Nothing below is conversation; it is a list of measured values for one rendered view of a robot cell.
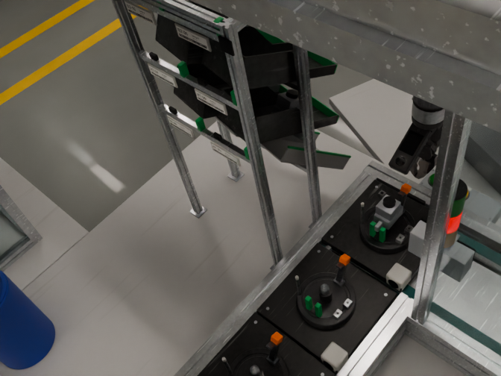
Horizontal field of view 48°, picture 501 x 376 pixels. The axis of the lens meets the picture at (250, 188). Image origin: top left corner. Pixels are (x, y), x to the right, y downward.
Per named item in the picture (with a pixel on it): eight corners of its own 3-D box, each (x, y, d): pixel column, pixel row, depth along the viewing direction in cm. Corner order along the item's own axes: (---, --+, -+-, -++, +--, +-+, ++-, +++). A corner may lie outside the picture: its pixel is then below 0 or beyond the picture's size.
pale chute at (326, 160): (311, 145, 164) (318, 132, 163) (343, 169, 157) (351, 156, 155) (247, 134, 143) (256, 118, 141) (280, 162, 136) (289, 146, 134)
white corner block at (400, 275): (395, 269, 140) (396, 261, 136) (411, 279, 137) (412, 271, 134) (384, 283, 138) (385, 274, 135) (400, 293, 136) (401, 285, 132)
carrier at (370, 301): (317, 246, 147) (314, 218, 137) (397, 297, 135) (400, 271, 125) (256, 313, 138) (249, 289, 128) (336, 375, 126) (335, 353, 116)
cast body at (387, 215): (388, 204, 143) (389, 187, 137) (402, 212, 141) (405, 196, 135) (368, 227, 140) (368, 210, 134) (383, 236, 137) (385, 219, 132)
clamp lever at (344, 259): (338, 276, 136) (344, 252, 131) (344, 280, 135) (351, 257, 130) (329, 283, 133) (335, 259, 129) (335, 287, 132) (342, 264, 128)
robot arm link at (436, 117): (436, 117, 120) (403, 102, 125) (434, 132, 124) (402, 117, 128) (455, 97, 123) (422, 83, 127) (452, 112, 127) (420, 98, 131)
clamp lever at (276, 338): (272, 353, 126) (276, 330, 122) (279, 358, 125) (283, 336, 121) (261, 362, 124) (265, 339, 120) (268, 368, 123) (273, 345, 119)
